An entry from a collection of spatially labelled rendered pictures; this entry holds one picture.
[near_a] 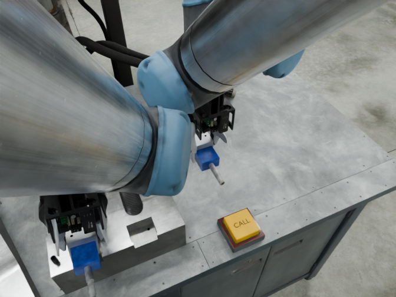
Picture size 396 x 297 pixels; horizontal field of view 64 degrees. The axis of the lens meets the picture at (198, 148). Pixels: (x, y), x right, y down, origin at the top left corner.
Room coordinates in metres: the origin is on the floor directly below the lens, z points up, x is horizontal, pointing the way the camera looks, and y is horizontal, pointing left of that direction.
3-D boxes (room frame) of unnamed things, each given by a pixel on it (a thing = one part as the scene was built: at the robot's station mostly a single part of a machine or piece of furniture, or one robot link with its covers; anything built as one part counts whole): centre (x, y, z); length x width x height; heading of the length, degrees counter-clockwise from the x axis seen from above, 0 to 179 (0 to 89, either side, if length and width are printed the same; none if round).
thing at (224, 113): (0.47, -0.02, 1.09); 0.09 x 0.08 x 0.12; 24
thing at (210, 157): (0.45, -0.02, 0.93); 0.13 x 0.05 x 0.05; 24
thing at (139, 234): (0.31, 0.11, 0.87); 0.05 x 0.05 x 0.04; 24
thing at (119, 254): (0.49, 0.25, 0.87); 0.50 x 0.26 x 0.14; 24
